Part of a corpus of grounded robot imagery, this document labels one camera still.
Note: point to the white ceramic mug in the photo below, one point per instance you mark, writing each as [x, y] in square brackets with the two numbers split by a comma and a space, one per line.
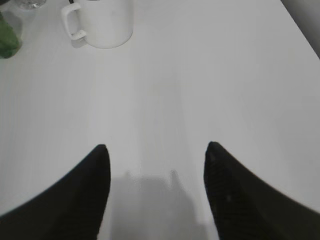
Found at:
[103, 24]

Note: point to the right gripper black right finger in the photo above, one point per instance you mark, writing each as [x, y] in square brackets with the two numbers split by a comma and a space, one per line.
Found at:
[244, 207]

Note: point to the clear water bottle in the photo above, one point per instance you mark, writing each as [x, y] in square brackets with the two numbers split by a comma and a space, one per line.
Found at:
[30, 4]

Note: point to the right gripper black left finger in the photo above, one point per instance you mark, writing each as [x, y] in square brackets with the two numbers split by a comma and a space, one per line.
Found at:
[71, 209]

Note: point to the green plastic bottle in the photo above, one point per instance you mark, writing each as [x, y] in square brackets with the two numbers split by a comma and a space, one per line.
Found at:
[10, 43]

